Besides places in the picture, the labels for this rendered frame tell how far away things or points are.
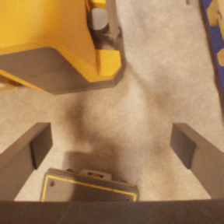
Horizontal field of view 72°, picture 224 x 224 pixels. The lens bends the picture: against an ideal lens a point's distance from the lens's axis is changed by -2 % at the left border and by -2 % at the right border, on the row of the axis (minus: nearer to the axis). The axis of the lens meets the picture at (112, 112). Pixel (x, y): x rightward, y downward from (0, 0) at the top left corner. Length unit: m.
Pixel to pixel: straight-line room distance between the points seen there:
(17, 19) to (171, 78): 1.25
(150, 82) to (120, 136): 0.57
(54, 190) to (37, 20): 1.06
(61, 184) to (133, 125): 0.75
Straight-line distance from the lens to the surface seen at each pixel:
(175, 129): 0.16
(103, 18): 1.29
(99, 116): 1.48
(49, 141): 0.16
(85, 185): 1.23
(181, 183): 1.60
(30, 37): 0.77
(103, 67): 1.18
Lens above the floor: 1.45
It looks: 82 degrees down
